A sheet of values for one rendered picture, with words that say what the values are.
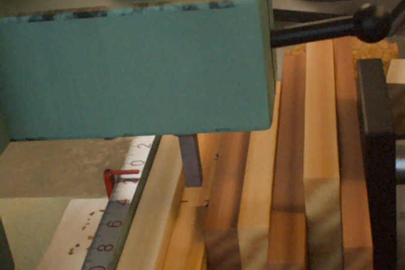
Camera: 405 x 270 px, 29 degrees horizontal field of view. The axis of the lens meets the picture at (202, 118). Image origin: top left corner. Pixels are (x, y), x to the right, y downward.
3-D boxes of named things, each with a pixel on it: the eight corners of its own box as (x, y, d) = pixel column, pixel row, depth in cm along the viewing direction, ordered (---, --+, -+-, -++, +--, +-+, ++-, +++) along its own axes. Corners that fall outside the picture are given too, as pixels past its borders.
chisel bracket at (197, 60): (275, 160, 38) (261, -3, 34) (9, 170, 41) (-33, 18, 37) (281, 93, 45) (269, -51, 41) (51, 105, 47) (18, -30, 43)
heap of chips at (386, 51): (404, 76, 64) (404, 55, 63) (282, 83, 65) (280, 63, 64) (396, 43, 70) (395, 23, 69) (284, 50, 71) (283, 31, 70)
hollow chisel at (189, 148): (201, 187, 43) (190, 108, 41) (185, 187, 44) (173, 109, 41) (203, 178, 44) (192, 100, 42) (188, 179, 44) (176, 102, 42)
